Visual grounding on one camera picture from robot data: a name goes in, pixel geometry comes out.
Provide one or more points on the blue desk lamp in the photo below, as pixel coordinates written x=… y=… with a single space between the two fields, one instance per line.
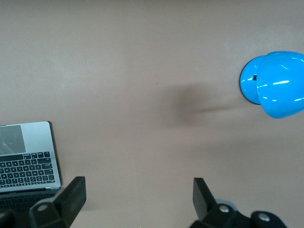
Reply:
x=278 y=78

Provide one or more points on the grey laptop with black keyboard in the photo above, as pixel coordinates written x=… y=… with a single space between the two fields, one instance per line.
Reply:
x=38 y=137

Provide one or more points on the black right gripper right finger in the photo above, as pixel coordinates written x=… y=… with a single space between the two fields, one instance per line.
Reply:
x=206 y=211

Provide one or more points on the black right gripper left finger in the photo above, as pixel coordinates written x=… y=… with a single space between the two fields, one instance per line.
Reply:
x=64 y=202

